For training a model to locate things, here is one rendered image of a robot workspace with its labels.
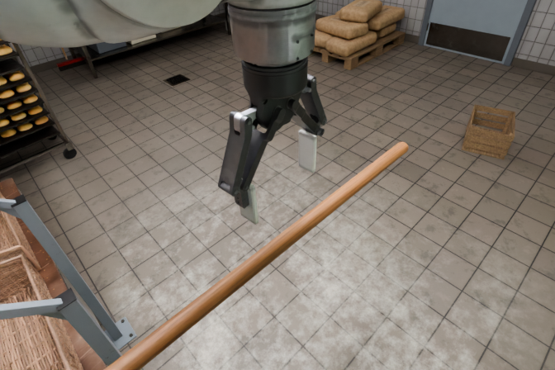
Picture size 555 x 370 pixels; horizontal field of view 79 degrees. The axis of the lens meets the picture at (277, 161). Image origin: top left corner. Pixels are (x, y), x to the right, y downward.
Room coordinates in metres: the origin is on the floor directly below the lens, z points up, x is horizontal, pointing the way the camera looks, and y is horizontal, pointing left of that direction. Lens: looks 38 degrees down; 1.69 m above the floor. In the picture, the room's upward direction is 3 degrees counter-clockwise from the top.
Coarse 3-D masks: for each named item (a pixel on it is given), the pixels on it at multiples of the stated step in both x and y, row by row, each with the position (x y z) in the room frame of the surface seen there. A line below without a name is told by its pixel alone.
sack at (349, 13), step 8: (360, 0) 4.57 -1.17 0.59; (368, 0) 4.55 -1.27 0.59; (376, 0) 4.54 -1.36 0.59; (344, 8) 4.23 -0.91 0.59; (352, 8) 4.19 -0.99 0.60; (360, 8) 4.17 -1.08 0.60; (368, 8) 4.18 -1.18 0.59; (376, 8) 4.32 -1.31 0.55; (344, 16) 4.19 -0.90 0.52; (352, 16) 4.14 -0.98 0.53; (360, 16) 4.08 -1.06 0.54; (368, 16) 4.10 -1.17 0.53
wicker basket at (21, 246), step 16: (0, 192) 1.21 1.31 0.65; (0, 224) 1.06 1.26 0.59; (16, 224) 1.02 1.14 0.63; (0, 240) 0.96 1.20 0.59; (16, 240) 0.83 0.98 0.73; (0, 256) 0.76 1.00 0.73; (16, 256) 0.87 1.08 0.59; (32, 256) 0.84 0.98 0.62; (16, 272) 0.77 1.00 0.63; (0, 288) 0.72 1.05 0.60
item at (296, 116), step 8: (288, 104) 0.37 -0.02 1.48; (296, 104) 0.37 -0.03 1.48; (296, 112) 0.37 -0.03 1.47; (304, 112) 0.39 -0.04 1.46; (296, 120) 0.41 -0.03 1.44; (304, 120) 0.40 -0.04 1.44; (312, 120) 0.41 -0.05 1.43; (304, 128) 0.43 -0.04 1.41; (312, 128) 0.41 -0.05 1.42; (320, 128) 0.42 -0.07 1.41
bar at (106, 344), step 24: (24, 216) 0.79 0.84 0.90; (48, 240) 0.80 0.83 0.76; (72, 264) 0.81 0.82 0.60; (0, 312) 0.38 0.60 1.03; (24, 312) 0.40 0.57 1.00; (48, 312) 0.42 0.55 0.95; (72, 312) 0.43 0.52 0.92; (96, 312) 0.79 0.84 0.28; (96, 336) 0.44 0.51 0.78; (120, 336) 0.80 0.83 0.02
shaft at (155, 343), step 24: (384, 168) 0.58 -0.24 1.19; (336, 192) 0.50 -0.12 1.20; (312, 216) 0.44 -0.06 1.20; (288, 240) 0.39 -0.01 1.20; (240, 264) 0.34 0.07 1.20; (264, 264) 0.34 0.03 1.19; (216, 288) 0.30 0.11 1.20; (192, 312) 0.26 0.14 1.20; (168, 336) 0.23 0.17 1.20; (120, 360) 0.20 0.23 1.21; (144, 360) 0.20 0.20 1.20
